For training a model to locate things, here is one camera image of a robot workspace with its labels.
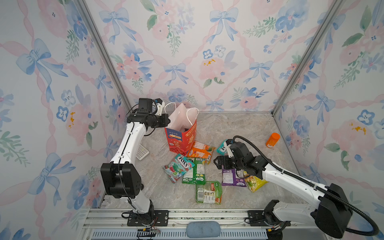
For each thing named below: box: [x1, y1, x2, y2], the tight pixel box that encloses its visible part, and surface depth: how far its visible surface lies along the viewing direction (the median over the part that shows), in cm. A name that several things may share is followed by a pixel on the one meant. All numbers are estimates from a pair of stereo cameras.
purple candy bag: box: [222, 168, 247, 187], surface depth 85 cm
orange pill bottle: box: [265, 132, 281, 148], surface depth 97 cm
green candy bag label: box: [182, 157, 206, 185], surface depth 87 cm
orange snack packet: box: [187, 140, 216, 161], surface depth 98 cm
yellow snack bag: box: [243, 171, 269, 193], surface depth 84 cm
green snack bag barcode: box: [195, 181, 223, 205], surface depth 83 cm
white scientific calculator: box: [135, 144, 150, 161], surface depth 99 cm
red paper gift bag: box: [164, 102, 200, 156], surface depth 85 cm
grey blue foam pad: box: [186, 221, 221, 238], surface depth 70 cm
